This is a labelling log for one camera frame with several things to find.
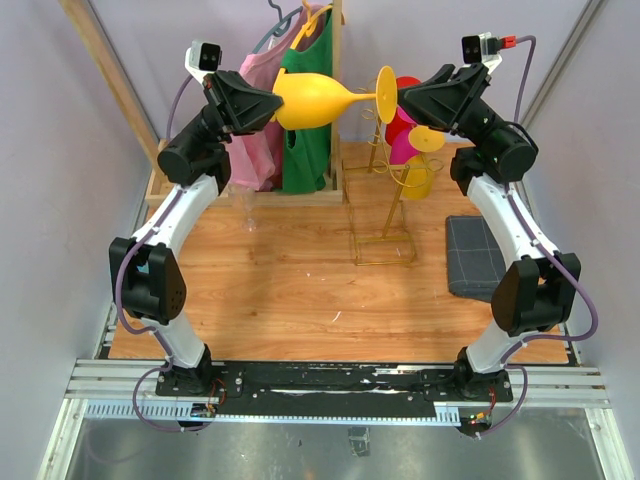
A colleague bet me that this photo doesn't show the magenta plastic wine glass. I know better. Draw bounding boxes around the magenta plastic wine glass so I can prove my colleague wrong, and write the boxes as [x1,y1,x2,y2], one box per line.
[389,119,420,165]

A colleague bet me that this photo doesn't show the yellow clothes hanger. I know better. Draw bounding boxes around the yellow clothes hanger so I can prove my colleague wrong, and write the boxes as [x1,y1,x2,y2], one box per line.
[269,2,334,123]

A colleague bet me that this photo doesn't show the red plastic wine glass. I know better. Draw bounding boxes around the red plastic wine glass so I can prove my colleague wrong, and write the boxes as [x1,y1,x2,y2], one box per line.
[385,76,420,145]

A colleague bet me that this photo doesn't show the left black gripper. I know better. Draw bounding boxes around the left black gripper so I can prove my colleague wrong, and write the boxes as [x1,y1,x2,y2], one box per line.
[184,70,286,151]

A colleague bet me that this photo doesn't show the grey checked cloth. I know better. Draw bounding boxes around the grey checked cloth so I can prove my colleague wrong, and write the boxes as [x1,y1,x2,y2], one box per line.
[445,216,506,303]

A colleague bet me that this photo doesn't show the yellow wine glass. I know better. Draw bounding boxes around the yellow wine glass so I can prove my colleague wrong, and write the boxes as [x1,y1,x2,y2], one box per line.
[402,126,445,200]
[271,66,398,130]

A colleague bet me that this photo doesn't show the grey clothes hanger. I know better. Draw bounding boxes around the grey clothes hanger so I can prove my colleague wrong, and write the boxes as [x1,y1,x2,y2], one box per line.
[251,1,305,55]

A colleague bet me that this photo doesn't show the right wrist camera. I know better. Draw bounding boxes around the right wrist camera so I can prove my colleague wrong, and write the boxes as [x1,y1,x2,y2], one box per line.
[461,32,503,74]

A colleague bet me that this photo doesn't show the gold wire wine glass rack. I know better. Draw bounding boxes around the gold wire wine glass rack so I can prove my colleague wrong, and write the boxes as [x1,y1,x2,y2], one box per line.
[343,106,445,266]

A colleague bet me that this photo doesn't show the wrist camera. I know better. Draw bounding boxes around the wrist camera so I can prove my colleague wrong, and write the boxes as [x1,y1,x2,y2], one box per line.
[461,32,503,74]
[184,40,222,83]

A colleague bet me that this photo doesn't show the green vest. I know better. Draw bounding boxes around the green vest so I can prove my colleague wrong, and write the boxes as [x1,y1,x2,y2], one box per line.
[281,10,333,194]

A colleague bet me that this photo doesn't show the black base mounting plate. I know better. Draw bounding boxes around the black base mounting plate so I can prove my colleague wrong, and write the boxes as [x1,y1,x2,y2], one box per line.
[155,361,513,420]

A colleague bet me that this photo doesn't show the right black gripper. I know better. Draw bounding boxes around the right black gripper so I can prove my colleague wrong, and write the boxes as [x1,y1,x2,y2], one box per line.
[389,63,507,148]

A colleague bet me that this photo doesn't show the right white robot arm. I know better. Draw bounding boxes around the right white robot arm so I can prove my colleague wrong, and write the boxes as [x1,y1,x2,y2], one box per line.
[398,63,581,400]

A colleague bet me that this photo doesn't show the pink shirt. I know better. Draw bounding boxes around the pink shirt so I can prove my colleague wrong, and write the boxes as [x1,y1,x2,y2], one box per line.
[226,14,306,191]

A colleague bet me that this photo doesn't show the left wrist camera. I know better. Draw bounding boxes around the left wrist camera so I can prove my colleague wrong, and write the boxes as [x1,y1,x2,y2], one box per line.
[184,40,222,83]

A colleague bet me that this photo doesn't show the clear glass wine glass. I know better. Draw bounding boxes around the clear glass wine glass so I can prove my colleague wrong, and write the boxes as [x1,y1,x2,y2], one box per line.
[230,185,257,232]

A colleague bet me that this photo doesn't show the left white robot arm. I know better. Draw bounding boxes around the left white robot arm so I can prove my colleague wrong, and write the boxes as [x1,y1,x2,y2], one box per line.
[109,70,284,396]

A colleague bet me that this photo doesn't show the wooden clothes rack frame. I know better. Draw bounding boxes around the wooden clothes rack frame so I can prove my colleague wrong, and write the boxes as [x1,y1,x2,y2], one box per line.
[60,0,344,208]

